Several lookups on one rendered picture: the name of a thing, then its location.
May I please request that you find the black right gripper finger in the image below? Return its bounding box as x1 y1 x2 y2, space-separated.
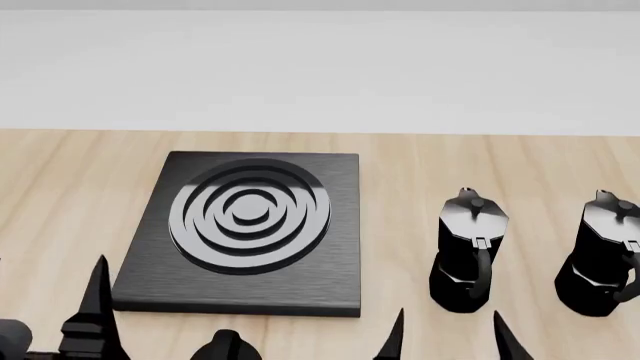
372 307 406 360
493 309 537 360

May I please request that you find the black square stove with ring burner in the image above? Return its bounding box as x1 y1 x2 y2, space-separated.
111 150 362 319

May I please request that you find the black moka pot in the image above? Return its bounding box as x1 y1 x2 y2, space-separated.
553 189 640 318
428 186 511 315

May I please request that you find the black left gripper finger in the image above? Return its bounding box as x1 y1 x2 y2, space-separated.
189 328 262 360
58 254 124 360

